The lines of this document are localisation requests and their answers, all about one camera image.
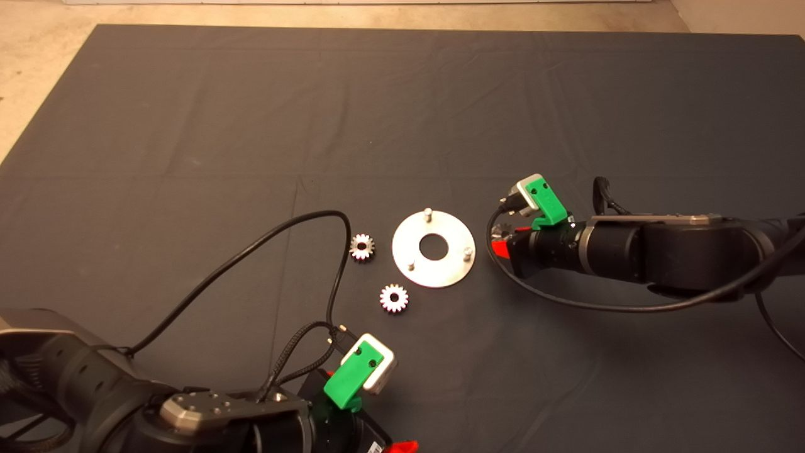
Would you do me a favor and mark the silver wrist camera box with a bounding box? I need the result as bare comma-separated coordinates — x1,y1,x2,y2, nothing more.
343,333,398,396
516,174,543,215

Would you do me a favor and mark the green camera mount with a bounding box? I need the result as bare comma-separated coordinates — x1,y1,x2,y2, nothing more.
526,178,569,231
323,345,385,411

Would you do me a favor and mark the braided black wrist cable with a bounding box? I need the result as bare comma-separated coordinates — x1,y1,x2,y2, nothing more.
593,177,633,216
258,321,337,403

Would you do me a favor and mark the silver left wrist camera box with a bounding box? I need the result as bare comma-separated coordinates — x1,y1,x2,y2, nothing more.
343,333,398,396

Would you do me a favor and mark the green left camera mount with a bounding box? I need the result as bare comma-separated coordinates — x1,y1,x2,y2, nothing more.
323,345,385,411

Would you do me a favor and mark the braided black left wrist cable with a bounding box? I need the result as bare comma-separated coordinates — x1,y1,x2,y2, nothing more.
258,321,337,403

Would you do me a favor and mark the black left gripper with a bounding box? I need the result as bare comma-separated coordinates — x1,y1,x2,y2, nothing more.
301,376,419,453

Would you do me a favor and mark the dark grey table cloth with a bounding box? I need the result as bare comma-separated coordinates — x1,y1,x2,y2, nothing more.
0,25,805,453

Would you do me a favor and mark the green right camera mount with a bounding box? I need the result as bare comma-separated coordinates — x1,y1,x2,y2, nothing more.
526,178,569,231

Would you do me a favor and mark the braided black right wrist cable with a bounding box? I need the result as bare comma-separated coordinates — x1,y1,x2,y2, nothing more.
593,177,633,216

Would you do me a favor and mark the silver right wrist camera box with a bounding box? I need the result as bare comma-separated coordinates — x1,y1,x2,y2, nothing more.
516,174,543,215

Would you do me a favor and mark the round metal carrier plate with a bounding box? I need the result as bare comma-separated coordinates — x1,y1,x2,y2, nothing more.
392,209,477,289

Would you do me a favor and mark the braided black harness loop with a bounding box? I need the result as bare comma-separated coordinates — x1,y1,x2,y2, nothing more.
0,359,75,452

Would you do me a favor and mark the thin black left camera cable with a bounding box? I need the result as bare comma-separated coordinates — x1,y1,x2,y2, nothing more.
129,211,352,356

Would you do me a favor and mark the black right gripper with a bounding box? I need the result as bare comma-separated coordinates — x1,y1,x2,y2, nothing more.
491,208,589,281

